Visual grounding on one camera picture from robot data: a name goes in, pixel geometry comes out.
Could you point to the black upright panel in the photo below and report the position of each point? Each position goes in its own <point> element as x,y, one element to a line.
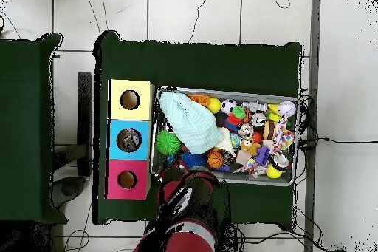
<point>85,116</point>

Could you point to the mint green waffle cloth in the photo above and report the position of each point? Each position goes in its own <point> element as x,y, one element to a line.
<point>192,127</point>

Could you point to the blue spiky rubber ball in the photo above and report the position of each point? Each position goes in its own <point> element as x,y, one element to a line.
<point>193,159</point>

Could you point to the wooden box with three holes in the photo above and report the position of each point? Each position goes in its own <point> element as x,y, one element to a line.
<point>116,114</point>

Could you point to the green spiky creature toy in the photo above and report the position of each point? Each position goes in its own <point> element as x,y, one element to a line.
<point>238,112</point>

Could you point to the brown plush monkey toy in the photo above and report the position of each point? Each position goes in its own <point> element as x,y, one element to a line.
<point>251,147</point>

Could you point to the white baseball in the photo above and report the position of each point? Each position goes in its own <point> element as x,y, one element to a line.
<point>287,108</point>

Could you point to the green spiky rubber ball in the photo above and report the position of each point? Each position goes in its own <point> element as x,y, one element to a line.
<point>167,142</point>

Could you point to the dark grey round base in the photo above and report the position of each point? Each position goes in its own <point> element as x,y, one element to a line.
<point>69,190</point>

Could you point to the dark green tablecloth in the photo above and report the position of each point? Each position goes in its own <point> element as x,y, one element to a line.
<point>23,145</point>
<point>192,65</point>

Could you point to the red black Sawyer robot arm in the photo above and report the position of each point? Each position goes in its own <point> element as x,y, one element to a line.
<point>189,243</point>

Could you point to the yellow plastic ball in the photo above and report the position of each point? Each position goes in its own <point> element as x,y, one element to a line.
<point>214,105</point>

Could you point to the orange plastic brick toy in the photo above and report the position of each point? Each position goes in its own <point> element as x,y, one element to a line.
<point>200,99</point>

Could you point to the small orange basketball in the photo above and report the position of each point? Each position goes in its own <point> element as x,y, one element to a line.
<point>215,159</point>

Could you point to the clear blue plastic packet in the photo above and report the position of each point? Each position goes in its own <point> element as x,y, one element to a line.
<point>130,144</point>

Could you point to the grey metal bar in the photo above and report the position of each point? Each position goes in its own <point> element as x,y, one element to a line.
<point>315,27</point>

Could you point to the small soccer ball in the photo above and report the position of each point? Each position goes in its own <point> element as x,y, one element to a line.
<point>229,106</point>

